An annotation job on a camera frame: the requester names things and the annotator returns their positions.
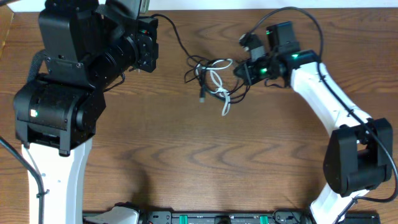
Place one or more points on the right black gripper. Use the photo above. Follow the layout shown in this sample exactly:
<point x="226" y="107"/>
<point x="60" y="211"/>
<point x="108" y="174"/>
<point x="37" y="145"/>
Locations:
<point x="250" y="77"/>

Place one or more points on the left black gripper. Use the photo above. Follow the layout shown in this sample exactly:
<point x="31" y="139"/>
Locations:
<point x="149" y="38"/>

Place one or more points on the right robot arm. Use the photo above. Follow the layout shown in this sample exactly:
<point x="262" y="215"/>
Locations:
<point x="358" y="158"/>

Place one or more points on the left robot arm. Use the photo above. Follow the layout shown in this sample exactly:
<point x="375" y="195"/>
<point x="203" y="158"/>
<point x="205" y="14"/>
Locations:
<point x="88" y="47"/>

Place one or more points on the brown cardboard panel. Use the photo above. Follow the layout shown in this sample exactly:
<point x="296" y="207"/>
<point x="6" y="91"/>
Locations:
<point x="7" y="16"/>

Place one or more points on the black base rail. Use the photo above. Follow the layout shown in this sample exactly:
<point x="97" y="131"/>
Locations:
<point x="129" y="213"/>

